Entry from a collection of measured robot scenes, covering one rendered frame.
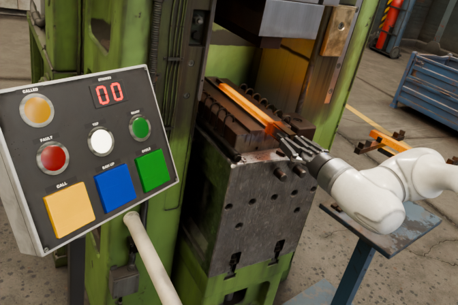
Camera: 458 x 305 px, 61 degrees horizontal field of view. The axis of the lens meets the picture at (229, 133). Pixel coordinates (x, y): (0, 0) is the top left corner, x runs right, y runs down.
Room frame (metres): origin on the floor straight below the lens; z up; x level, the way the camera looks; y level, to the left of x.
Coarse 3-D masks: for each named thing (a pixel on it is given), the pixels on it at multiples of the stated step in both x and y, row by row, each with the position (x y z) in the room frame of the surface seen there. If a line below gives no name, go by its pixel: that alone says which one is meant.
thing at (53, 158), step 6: (48, 150) 0.55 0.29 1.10; (54, 150) 0.56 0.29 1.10; (60, 150) 0.57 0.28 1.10; (42, 156) 0.54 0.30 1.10; (48, 156) 0.54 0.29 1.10; (54, 156) 0.55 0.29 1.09; (60, 156) 0.56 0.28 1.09; (42, 162) 0.53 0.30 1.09; (48, 162) 0.54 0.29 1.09; (54, 162) 0.55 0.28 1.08; (60, 162) 0.55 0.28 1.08; (48, 168) 0.53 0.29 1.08; (54, 168) 0.54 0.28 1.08; (60, 168) 0.55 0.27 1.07
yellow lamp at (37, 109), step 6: (30, 102) 0.57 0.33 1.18; (36, 102) 0.58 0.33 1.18; (42, 102) 0.58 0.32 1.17; (24, 108) 0.56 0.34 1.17; (30, 108) 0.56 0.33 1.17; (36, 108) 0.57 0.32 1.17; (42, 108) 0.58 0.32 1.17; (48, 108) 0.59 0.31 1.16; (30, 114) 0.56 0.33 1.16; (36, 114) 0.57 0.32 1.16; (42, 114) 0.57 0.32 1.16; (48, 114) 0.58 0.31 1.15; (30, 120) 0.55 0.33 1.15; (36, 120) 0.56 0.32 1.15; (42, 120) 0.57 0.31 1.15
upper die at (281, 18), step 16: (224, 0) 1.17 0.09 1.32; (240, 0) 1.11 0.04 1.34; (256, 0) 1.04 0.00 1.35; (272, 0) 1.02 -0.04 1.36; (224, 16) 1.16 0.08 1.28; (240, 16) 1.09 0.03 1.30; (256, 16) 1.03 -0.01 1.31; (272, 16) 1.03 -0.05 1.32; (288, 16) 1.06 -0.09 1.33; (304, 16) 1.09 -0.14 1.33; (320, 16) 1.12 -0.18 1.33; (256, 32) 1.02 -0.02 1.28; (272, 32) 1.03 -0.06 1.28; (288, 32) 1.06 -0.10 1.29; (304, 32) 1.10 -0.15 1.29
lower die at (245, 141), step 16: (208, 80) 1.38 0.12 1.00; (224, 80) 1.43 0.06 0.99; (224, 96) 1.27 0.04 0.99; (208, 112) 1.16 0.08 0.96; (224, 112) 1.15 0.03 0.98; (240, 112) 1.15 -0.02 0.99; (272, 112) 1.21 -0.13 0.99; (224, 128) 1.07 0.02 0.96; (240, 128) 1.06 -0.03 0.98; (256, 128) 1.06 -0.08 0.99; (240, 144) 1.02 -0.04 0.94; (256, 144) 1.06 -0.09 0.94; (272, 144) 1.09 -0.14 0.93
